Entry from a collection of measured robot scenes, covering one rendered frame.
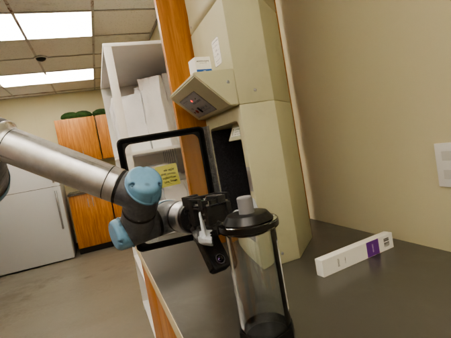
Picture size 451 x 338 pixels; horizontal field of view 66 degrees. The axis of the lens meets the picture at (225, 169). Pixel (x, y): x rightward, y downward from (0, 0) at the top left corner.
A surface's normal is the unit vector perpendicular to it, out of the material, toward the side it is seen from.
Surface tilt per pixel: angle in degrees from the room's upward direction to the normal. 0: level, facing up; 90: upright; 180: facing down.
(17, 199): 90
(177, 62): 90
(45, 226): 90
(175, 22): 90
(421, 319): 0
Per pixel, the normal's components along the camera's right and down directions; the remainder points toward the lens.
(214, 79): 0.35, 0.00
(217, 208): 0.57, -0.07
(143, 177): 0.28, -0.68
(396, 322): -0.17, -0.98
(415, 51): -0.92, 0.18
